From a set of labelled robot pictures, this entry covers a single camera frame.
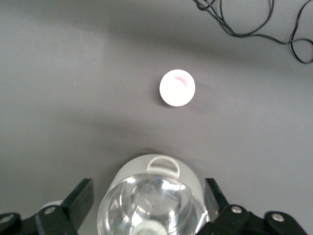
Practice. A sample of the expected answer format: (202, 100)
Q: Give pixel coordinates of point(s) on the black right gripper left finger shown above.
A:
(78, 203)

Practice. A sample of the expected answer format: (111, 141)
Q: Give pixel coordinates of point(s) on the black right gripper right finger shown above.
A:
(227, 218)

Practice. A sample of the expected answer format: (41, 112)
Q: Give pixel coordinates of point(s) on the pink plastic cup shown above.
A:
(177, 90)

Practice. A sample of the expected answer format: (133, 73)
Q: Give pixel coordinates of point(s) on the glass pot lid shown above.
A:
(146, 203)

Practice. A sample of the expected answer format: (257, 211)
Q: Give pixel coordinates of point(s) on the pale green cooking pot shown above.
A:
(137, 166)

